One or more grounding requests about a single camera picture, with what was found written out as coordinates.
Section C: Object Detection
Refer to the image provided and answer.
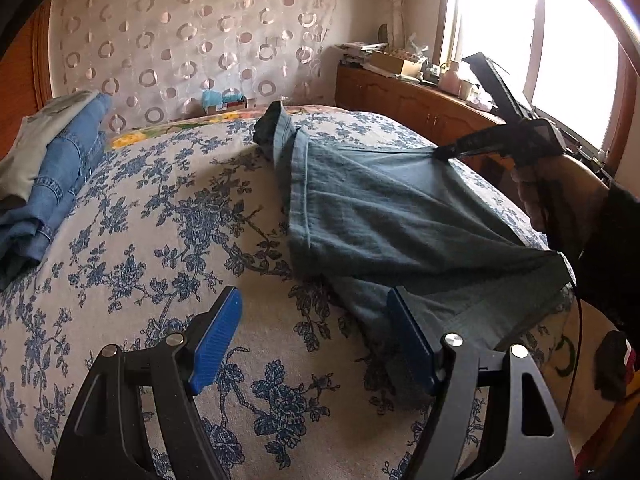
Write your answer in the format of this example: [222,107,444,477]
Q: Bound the blue floral bed sheet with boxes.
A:
[0,105,576,480]

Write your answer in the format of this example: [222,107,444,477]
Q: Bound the teal pants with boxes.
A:
[252,101,576,366]

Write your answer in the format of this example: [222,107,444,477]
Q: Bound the window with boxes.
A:
[434,0,632,157]

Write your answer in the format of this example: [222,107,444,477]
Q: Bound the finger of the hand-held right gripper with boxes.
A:
[434,130,508,162]

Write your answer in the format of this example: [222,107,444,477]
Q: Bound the wooden headboard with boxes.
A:
[0,0,57,128]

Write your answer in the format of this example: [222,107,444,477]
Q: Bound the folded grey garment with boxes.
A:
[0,91,98,211]

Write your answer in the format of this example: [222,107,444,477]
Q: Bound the colourful floral sheet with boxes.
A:
[111,104,346,150]

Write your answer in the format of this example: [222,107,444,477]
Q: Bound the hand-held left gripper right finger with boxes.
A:
[386,285,571,480]

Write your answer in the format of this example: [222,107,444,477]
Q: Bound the stack of papers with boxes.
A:
[337,41,388,67]

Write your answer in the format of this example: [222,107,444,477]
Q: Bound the cardboard box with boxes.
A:
[367,50,425,79]

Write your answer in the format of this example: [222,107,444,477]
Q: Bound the wooden cabinet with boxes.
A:
[335,62,507,173]

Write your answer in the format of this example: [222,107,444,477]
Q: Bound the person's right hand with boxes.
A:
[517,152,608,251]

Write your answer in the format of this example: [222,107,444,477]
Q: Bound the black cable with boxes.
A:
[561,240,587,423]

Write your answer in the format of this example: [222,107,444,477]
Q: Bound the black and red cloth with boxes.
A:
[594,330,640,402]

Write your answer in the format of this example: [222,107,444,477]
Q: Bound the folded blue jeans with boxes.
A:
[0,91,113,286]

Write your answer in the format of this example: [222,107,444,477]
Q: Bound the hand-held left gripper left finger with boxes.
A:
[50,286,244,480]

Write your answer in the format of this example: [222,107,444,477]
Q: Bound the circle patterned curtain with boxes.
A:
[50,0,337,132]

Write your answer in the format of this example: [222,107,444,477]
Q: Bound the small teal box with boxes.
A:
[201,87,249,114]

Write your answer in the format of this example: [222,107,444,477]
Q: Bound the lace window curtain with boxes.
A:
[389,0,417,47]

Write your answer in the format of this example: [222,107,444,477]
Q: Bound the pink container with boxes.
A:
[440,60,464,94]

